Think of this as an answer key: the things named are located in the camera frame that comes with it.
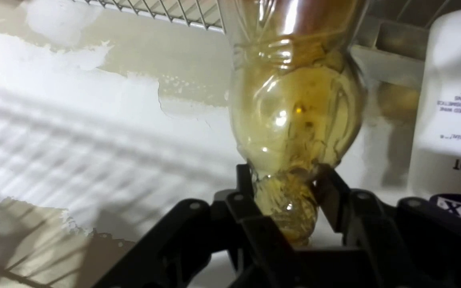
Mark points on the white carpet spot remover bottle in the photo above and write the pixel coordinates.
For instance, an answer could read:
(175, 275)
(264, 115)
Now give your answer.
(455, 106)

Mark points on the amber bottle with yellow cap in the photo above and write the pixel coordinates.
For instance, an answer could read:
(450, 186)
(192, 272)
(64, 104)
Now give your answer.
(295, 106)

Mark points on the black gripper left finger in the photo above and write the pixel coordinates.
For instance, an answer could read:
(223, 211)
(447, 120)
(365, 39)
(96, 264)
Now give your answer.
(188, 240)

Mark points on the white shelf bracket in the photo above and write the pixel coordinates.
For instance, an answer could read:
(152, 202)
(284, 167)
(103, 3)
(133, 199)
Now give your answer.
(396, 40)

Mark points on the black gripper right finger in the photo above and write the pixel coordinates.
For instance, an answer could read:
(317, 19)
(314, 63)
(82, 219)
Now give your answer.
(432, 245)

